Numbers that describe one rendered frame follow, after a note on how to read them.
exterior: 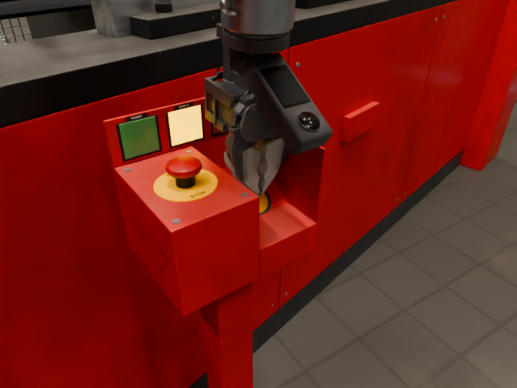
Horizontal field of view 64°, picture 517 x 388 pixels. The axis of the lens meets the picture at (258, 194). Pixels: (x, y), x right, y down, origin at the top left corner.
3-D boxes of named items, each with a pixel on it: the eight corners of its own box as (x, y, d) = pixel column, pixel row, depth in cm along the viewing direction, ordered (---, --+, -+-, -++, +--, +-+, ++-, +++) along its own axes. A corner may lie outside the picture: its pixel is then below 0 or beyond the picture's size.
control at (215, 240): (182, 318, 46) (162, 178, 36) (128, 243, 57) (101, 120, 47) (316, 249, 56) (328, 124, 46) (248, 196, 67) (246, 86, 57)
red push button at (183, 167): (178, 202, 45) (175, 173, 43) (162, 186, 48) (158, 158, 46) (210, 191, 47) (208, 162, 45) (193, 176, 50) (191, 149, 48)
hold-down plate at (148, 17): (151, 40, 65) (148, 19, 64) (131, 35, 69) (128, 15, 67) (276, 15, 84) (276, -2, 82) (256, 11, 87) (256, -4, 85)
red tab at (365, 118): (347, 143, 109) (350, 118, 105) (340, 141, 110) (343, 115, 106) (376, 126, 118) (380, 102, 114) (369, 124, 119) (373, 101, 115)
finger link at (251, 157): (235, 181, 58) (236, 122, 53) (260, 203, 55) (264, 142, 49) (216, 188, 57) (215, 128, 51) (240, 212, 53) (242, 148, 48)
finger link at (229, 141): (255, 165, 53) (258, 102, 48) (263, 172, 52) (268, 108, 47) (223, 176, 51) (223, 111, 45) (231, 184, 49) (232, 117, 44)
